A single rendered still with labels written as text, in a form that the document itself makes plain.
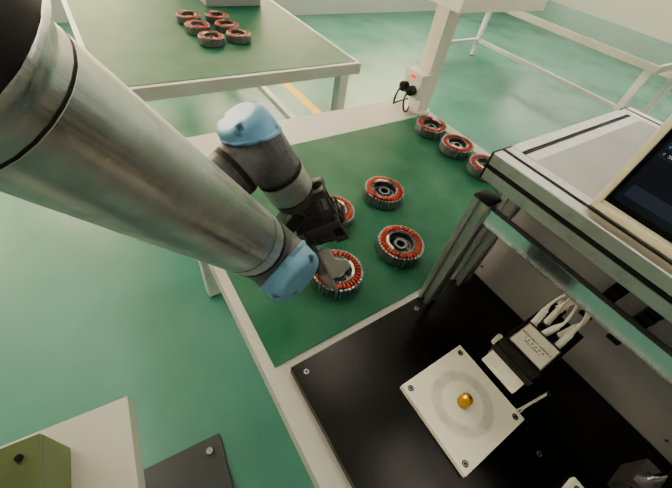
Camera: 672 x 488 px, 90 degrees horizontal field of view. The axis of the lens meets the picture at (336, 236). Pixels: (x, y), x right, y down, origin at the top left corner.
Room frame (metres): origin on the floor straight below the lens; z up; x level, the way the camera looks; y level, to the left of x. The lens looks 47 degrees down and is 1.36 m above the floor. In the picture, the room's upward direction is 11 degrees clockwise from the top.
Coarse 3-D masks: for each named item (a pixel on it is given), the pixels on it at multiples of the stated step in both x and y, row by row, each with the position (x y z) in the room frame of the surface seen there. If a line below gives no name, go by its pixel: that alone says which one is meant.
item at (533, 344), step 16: (528, 320) 0.31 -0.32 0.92; (560, 320) 0.34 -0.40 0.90; (512, 336) 0.28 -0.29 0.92; (528, 336) 0.28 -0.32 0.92; (544, 336) 0.29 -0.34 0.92; (576, 336) 0.32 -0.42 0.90; (496, 352) 0.27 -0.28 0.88; (512, 352) 0.26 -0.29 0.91; (528, 352) 0.26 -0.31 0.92; (544, 352) 0.26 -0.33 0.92; (560, 352) 0.27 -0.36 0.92; (496, 368) 0.24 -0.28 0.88; (512, 368) 0.25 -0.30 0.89; (528, 368) 0.24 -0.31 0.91; (544, 368) 0.24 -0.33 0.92; (512, 384) 0.22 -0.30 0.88; (528, 384) 0.22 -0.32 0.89
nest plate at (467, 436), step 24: (456, 360) 0.29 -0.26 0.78; (408, 384) 0.23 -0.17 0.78; (432, 384) 0.24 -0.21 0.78; (456, 384) 0.25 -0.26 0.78; (480, 384) 0.26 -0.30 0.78; (432, 408) 0.20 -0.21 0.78; (456, 408) 0.21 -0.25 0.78; (480, 408) 0.22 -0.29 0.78; (504, 408) 0.22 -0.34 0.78; (432, 432) 0.17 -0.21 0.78; (456, 432) 0.17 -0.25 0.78; (480, 432) 0.18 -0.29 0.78; (504, 432) 0.19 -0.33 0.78; (456, 456) 0.14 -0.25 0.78; (480, 456) 0.15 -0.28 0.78
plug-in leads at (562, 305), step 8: (560, 296) 0.33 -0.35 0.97; (560, 304) 0.35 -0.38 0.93; (568, 304) 0.34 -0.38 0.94; (576, 304) 0.32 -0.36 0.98; (544, 312) 0.32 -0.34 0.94; (552, 312) 0.33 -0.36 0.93; (560, 312) 0.33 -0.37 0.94; (536, 320) 0.32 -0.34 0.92; (544, 320) 0.33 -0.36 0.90; (552, 320) 0.33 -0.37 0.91; (568, 320) 0.30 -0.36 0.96; (584, 320) 0.30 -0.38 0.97; (552, 328) 0.30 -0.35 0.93; (568, 328) 0.31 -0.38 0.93; (576, 328) 0.29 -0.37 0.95; (560, 336) 0.31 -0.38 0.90; (568, 336) 0.29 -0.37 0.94; (560, 344) 0.29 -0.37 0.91
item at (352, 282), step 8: (336, 256) 0.48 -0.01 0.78; (344, 256) 0.48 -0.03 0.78; (352, 256) 0.48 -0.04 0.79; (352, 264) 0.46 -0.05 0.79; (360, 264) 0.47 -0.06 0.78; (344, 272) 0.44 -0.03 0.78; (352, 272) 0.44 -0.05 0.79; (360, 272) 0.45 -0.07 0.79; (312, 280) 0.42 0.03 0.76; (320, 280) 0.41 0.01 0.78; (336, 280) 0.43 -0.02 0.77; (352, 280) 0.42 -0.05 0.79; (360, 280) 0.43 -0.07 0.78; (320, 288) 0.40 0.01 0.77; (328, 288) 0.39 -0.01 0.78; (344, 288) 0.40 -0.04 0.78; (352, 288) 0.40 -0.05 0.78; (336, 296) 0.39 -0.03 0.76; (344, 296) 0.39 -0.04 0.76
